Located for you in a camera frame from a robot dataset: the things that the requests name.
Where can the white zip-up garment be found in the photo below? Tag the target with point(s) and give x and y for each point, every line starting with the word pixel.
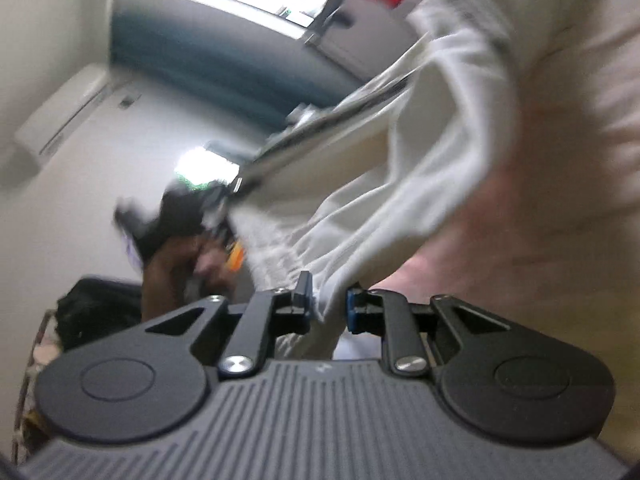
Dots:
pixel 353 193

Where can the white wall air conditioner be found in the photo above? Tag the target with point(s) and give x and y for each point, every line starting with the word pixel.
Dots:
pixel 50 125

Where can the black bag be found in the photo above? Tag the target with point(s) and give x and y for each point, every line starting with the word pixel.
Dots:
pixel 96 308

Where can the person's left hand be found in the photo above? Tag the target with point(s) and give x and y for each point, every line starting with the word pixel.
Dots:
pixel 166 274

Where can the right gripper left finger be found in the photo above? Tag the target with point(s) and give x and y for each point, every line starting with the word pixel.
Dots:
pixel 235 340

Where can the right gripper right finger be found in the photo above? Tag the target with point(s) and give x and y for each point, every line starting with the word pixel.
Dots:
pixel 417 339

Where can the pink pastel bed sheet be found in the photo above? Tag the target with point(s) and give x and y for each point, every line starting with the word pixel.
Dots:
pixel 551 239

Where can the dark teal curtain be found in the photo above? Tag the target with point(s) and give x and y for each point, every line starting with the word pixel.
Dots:
pixel 252 80

